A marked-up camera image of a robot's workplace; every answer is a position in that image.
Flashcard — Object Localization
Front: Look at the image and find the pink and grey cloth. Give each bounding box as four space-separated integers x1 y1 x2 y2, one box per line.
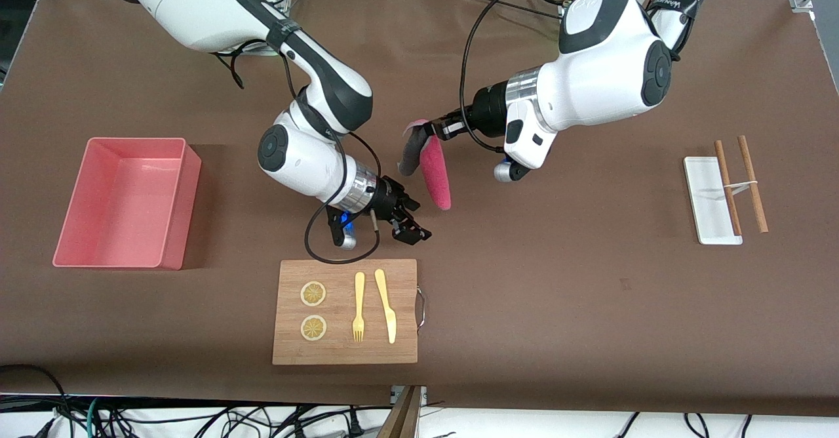
398 119 452 211

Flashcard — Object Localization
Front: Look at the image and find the yellow plastic knife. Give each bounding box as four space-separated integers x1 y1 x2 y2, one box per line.
374 269 397 344

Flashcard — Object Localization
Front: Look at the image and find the yellow plastic fork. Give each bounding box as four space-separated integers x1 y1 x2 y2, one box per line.
352 272 366 342

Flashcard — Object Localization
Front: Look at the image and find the wooden cutting board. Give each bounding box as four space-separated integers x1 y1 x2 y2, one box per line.
272 259 418 365

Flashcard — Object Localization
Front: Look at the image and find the wooden beam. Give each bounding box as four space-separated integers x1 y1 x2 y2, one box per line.
376 386 424 438

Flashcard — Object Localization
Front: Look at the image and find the white rectangular tray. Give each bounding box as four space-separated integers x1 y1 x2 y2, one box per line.
684 157 744 245

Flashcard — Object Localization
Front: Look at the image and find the pink plastic bin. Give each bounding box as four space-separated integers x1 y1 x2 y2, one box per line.
52 137 203 271

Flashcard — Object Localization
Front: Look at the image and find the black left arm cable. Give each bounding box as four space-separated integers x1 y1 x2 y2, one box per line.
459 0 656 154

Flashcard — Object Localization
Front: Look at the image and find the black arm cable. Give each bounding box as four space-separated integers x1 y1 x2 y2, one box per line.
213 45 383 266
459 0 656 154

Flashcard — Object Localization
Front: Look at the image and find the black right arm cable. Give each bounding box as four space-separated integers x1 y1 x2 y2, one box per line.
213 45 383 266

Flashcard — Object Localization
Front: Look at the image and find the black cable across table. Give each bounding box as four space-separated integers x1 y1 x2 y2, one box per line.
438 0 566 20

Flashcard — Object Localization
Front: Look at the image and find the black looped floor cable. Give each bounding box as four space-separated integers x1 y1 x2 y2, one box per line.
0 363 70 438

